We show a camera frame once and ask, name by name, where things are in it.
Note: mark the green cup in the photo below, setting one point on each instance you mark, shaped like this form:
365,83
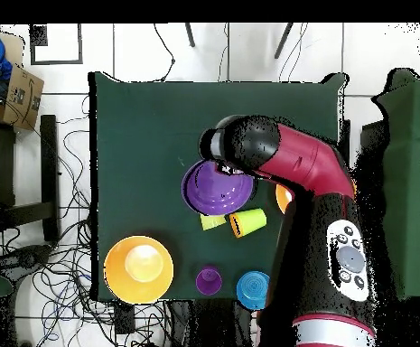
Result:
253,220

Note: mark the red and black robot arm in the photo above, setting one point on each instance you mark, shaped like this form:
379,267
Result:
314,253

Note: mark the large orange bowl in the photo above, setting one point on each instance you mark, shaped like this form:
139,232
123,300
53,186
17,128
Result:
115,278
283,197

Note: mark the purple bowl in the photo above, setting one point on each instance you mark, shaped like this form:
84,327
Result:
209,191

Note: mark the black power brick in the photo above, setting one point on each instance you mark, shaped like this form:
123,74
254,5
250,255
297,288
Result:
124,318

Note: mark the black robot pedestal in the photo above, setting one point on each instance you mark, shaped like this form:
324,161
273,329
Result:
213,325

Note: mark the black bench stand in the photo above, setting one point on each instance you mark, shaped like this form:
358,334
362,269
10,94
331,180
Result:
48,162

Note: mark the yellow cup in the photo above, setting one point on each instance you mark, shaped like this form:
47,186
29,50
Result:
211,222

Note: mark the black square frame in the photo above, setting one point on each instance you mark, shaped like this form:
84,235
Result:
38,36

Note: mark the cardboard box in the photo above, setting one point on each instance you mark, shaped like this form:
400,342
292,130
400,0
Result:
23,97

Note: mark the dark green tablecloth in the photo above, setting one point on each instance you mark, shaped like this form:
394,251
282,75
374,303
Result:
141,144

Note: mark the translucent blue bowl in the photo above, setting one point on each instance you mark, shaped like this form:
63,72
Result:
251,291

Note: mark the orange cup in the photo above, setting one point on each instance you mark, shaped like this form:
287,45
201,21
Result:
239,232

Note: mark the black monitor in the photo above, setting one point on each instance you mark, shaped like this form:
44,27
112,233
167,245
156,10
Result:
372,141

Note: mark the black tripod leg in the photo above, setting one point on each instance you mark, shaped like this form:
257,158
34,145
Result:
190,36
283,40

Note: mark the purple cup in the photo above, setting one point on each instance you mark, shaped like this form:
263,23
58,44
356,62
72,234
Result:
207,283

